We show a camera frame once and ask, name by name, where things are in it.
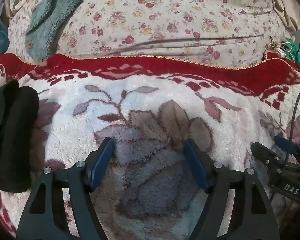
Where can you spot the floral bed sheet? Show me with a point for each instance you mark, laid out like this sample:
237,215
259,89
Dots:
165,12

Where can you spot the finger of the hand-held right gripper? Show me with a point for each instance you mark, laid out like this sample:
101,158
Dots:
263,153
285,143

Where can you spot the black pants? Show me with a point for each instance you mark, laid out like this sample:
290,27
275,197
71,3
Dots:
12,130

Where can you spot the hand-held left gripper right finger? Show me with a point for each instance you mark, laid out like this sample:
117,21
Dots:
195,161

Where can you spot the teal fleece blanket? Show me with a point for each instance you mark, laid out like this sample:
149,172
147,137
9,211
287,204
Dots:
55,12

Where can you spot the red and white floral blanket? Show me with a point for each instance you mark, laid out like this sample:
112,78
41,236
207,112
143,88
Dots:
150,92

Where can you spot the beige cloth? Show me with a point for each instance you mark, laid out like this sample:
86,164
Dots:
282,2

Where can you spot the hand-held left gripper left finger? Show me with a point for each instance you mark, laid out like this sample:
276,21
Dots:
103,160

